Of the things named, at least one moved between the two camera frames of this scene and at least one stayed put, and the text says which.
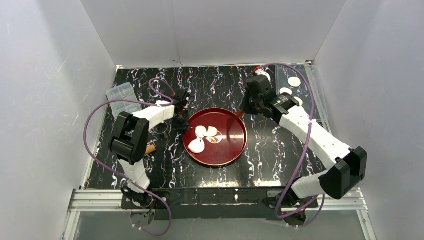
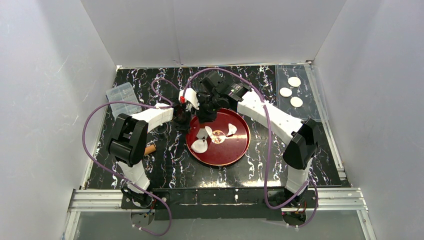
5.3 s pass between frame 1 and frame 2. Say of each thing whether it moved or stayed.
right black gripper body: moved
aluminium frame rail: stayed
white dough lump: moved
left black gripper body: stayed
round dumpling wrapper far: stayed
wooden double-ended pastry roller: stayed
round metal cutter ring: stayed
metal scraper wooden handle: moved
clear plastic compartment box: stayed
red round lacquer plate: stayed
